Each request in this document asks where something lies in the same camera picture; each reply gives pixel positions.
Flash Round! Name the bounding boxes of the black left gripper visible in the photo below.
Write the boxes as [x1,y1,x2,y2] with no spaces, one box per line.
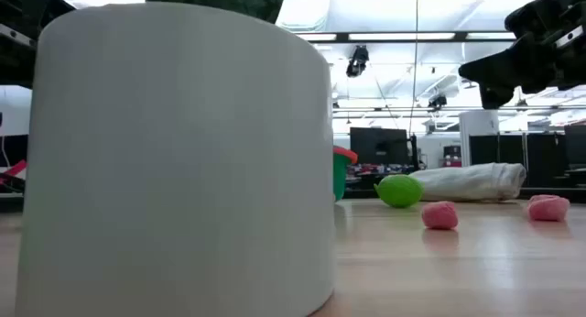
[0,0,77,89]

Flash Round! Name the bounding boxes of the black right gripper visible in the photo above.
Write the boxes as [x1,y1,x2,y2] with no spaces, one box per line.
[458,0,586,110]

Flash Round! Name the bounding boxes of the pink toy fruit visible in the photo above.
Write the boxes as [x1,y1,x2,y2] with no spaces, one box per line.
[526,193,571,223]
[421,201,460,231]

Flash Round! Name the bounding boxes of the green toy lime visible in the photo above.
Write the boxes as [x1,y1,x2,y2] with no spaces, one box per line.
[374,173,425,209]

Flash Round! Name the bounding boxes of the teal basket orange rim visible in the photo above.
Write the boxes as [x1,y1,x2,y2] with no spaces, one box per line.
[332,145,359,202]

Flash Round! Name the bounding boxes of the white pillar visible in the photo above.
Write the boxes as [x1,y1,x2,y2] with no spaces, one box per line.
[458,109,501,168]

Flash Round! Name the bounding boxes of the black ceiling device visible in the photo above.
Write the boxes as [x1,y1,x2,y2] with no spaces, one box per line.
[427,93,449,113]

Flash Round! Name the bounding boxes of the black partition cabinets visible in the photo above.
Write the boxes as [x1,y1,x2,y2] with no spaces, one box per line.
[468,131,567,189]

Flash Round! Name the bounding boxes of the dark monitor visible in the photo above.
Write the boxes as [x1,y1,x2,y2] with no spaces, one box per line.
[563,124,586,168]

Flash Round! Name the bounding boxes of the red box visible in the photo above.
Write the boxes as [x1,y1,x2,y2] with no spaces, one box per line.
[441,145,462,169]

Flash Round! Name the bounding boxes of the red and black object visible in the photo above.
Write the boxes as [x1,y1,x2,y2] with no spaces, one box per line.
[0,159,27,193]

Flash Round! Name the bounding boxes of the white folded cloth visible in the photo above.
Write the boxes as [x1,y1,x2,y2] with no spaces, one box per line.
[409,162,527,202]

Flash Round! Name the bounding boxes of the black rig crossbar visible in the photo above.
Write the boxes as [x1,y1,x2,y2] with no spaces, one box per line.
[292,30,521,45]

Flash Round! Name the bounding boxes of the black computer monitor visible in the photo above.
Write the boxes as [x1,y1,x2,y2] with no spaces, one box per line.
[349,126,409,167]

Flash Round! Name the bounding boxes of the cluttered workbench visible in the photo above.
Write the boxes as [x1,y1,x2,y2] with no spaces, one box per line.
[345,163,416,190]

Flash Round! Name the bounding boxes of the white round plant pot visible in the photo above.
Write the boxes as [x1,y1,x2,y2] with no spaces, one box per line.
[15,0,338,317]

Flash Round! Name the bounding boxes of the thin hanging cable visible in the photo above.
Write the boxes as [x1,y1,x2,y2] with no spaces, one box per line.
[408,0,420,136]

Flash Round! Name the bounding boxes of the black overhead camera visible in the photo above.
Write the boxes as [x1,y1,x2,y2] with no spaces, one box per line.
[345,44,371,79]

